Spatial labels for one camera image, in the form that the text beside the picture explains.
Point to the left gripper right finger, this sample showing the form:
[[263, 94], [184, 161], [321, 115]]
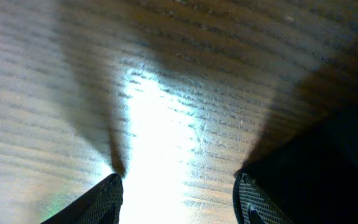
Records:
[[252, 205]]

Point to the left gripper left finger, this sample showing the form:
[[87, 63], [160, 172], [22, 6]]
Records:
[[100, 205]]

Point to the black t-shirt with white logo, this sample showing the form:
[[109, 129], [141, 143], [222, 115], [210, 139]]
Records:
[[312, 174]]

